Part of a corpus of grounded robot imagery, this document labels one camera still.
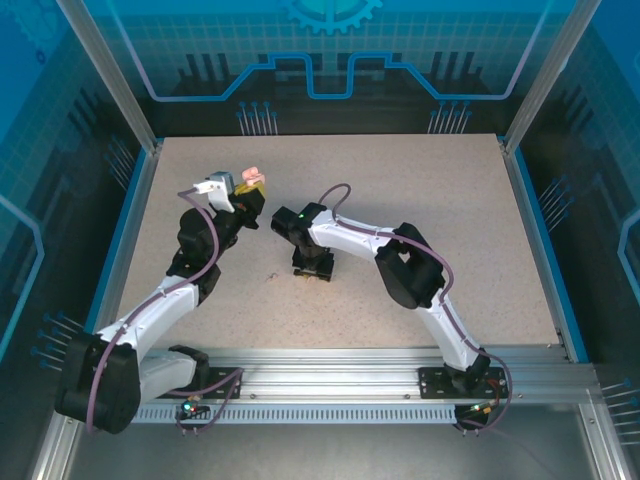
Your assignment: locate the black base plate right arm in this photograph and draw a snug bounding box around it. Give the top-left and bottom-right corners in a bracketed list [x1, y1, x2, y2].
[417, 367, 510, 400]

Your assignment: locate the black base plate left arm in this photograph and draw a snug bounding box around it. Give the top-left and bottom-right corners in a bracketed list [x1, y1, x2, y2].
[205, 367, 245, 400]

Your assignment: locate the grey metal sheet panel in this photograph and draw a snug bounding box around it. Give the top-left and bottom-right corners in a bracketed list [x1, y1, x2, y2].
[64, 419, 601, 480]

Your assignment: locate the small connector with LEDs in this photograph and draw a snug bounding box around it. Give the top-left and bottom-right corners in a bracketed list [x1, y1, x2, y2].
[457, 399, 501, 419]
[175, 397, 211, 421]

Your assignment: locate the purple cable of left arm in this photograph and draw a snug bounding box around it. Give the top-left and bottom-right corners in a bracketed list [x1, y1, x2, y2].
[85, 188, 245, 435]

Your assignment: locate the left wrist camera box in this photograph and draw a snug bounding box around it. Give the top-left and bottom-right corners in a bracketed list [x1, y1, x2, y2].
[192, 170, 236, 211]

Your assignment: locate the aluminium side rail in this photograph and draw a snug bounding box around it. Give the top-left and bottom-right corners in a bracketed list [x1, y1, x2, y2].
[74, 142, 164, 364]
[499, 134, 591, 364]

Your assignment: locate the aluminium mounting rail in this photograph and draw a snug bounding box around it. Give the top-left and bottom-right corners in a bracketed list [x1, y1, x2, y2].
[64, 347, 599, 404]

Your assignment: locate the slotted metal cable duct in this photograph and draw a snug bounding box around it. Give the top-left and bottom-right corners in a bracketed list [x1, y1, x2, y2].
[132, 405, 459, 422]

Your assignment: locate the aluminium frame post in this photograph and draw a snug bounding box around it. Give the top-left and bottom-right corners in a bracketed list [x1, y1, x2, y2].
[55, 0, 164, 154]
[502, 0, 604, 154]

